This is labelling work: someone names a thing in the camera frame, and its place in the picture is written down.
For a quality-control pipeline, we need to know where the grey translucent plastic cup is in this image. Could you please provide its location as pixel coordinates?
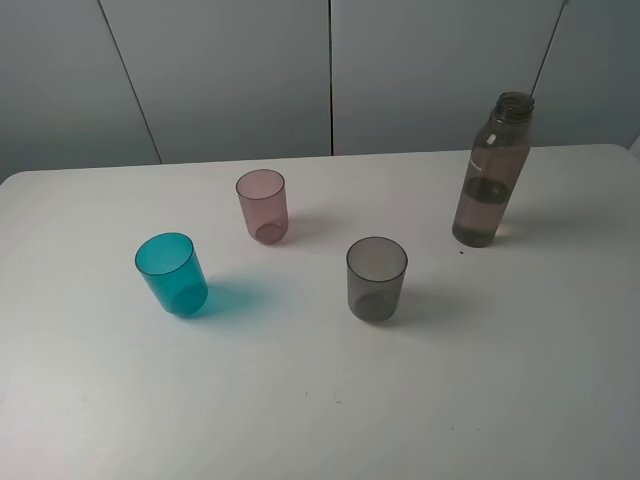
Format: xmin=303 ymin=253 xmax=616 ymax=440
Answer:
xmin=346 ymin=236 xmax=408 ymax=323

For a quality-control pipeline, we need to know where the pink translucent plastic cup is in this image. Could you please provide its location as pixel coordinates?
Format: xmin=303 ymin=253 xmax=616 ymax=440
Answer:
xmin=235 ymin=169 xmax=289 ymax=245

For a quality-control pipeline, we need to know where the teal plastic cup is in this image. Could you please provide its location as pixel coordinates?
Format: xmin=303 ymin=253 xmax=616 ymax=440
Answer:
xmin=134 ymin=232 xmax=208 ymax=317

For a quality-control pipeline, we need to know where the smoky translucent water bottle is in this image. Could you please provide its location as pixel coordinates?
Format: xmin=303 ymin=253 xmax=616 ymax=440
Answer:
xmin=452 ymin=91 xmax=535 ymax=248

